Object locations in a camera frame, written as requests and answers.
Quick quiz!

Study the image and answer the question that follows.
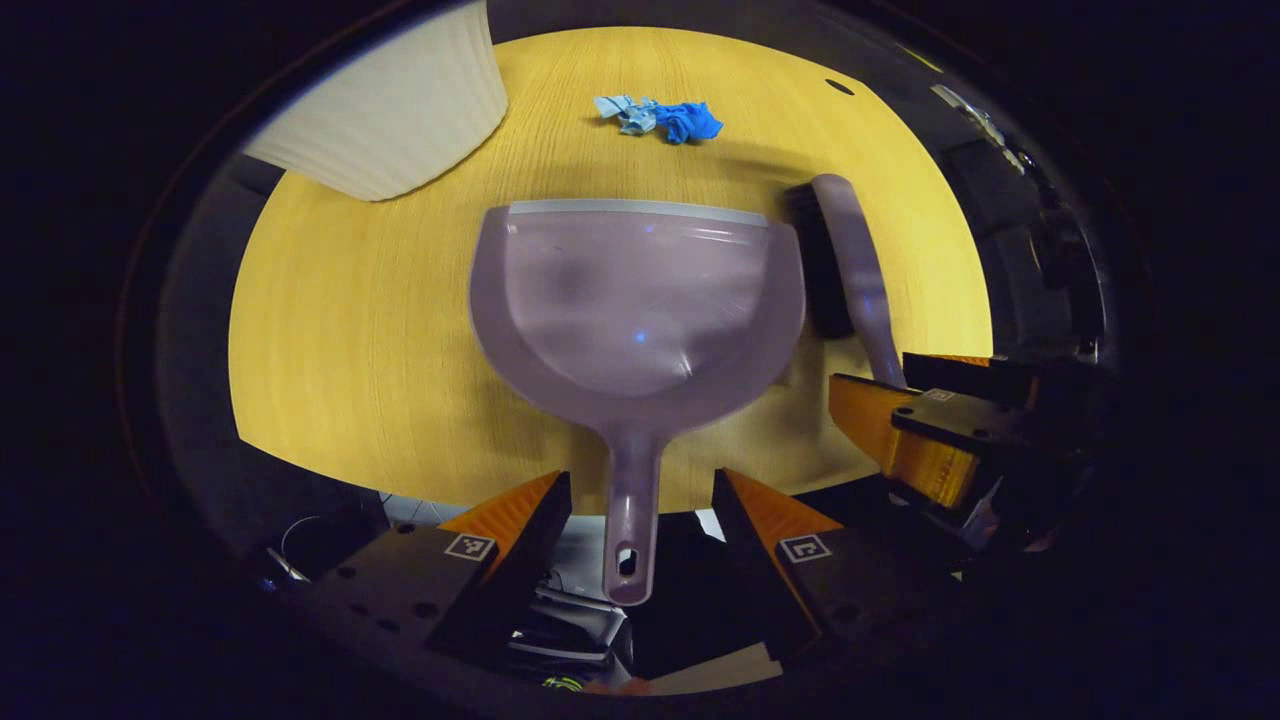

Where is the pale purple plastic dustpan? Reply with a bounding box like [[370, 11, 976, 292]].
[[468, 198, 807, 607]]

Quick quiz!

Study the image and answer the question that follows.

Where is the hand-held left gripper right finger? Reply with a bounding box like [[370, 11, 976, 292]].
[[712, 467, 966, 663]]

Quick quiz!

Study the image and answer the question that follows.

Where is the small pale purple broom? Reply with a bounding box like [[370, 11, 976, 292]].
[[785, 173, 908, 389]]

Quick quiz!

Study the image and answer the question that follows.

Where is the white ribbed garbage bin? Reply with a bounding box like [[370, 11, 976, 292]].
[[243, 0, 509, 202]]

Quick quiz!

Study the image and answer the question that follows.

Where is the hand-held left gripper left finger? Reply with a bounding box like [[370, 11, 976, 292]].
[[265, 470, 574, 666]]

